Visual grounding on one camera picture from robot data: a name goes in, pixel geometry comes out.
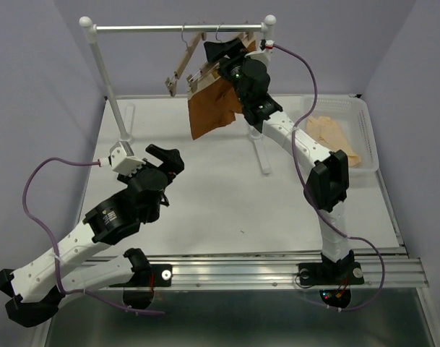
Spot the beige clip hanger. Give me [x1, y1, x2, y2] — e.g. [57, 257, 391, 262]
[186, 32, 256, 94]
[165, 26, 207, 98]

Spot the brown cotton underwear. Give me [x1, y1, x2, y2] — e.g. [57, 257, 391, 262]
[186, 35, 257, 141]

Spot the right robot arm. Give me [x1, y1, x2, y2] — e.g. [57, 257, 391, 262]
[204, 38, 354, 273]

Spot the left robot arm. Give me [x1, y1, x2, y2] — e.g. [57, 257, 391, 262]
[0, 141, 184, 327]

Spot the cream underwear in basket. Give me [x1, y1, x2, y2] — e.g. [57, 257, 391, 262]
[306, 116, 361, 167]

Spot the white plastic basket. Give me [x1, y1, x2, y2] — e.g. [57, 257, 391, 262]
[299, 95, 379, 176]

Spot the white clothes rack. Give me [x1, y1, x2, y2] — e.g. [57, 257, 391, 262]
[78, 14, 277, 176]

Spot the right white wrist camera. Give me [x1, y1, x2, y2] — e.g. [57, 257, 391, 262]
[245, 38, 275, 66]

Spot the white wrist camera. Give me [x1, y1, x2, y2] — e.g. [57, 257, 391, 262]
[109, 141, 144, 176]
[245, 38, 275, 66]

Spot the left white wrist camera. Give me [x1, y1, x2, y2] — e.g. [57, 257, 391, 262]
[109, 141, 144, 176]

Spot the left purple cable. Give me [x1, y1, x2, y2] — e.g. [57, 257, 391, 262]
[22, 157, 166, 316]

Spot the aluminium mounting rail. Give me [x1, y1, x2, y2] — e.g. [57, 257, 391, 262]
[74, 252, 432, 290]

